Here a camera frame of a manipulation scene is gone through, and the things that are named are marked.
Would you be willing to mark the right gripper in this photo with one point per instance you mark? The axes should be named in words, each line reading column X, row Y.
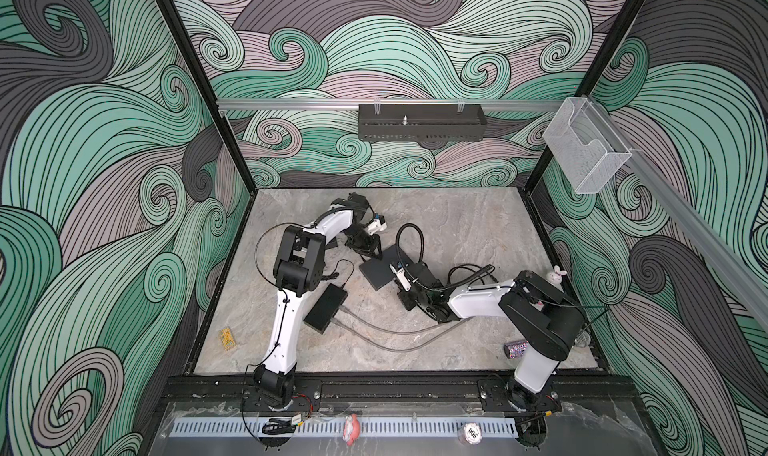
column 402, row 297

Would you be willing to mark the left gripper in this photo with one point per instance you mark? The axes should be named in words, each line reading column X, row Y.
column 369, row 251

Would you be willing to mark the large black network switch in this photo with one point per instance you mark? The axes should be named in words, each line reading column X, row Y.
column 379, row 272

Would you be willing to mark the small black ribbed switch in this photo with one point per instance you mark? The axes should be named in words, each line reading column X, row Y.
column 325, row 308

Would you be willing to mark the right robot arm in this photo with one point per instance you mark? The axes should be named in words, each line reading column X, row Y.
column 548, row 319

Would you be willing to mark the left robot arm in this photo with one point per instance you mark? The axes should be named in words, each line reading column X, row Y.
column 297, row 272

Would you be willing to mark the glittery purple microphone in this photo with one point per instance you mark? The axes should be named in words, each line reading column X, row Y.
column 516, row 349

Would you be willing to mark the pink bunny figurine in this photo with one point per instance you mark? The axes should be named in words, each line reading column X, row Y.
column 556, row 276

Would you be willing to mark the round white pink object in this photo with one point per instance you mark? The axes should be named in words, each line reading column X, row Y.
column 470, row 434

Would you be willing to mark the small yellow block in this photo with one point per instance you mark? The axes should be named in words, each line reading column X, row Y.
column 227, row 339

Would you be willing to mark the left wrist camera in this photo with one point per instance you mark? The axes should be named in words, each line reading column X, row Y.
column 377, row 225

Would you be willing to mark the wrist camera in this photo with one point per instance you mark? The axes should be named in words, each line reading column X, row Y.
column 401, row 277
column 377, row 225

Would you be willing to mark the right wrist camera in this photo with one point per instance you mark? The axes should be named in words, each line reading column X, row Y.
column 401, row 277

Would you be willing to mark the black perforated wall tray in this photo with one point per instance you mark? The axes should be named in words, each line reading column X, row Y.
column 421, row 123

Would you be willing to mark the white slotted cable duct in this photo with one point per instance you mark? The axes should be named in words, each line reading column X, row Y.
column 369, row 426

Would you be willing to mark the pink toy on duct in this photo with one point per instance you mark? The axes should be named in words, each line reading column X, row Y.
column 351, row 429

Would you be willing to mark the clear acrylic wall box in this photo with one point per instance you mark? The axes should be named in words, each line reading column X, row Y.
column 588, row 147

